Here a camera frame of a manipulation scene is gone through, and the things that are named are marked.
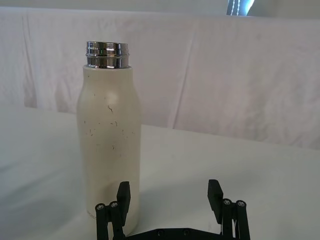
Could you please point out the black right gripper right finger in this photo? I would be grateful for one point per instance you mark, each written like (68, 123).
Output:
(215, 200)

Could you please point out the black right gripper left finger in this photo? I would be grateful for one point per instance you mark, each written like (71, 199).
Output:
(123, 200)

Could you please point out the cream vacuum bottle steel neck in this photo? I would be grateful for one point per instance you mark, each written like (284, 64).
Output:
(107, 130)

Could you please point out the white table cloth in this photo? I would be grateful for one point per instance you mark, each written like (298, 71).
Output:
(200, 160)

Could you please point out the white curtain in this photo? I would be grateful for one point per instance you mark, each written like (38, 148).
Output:
(225, 75)

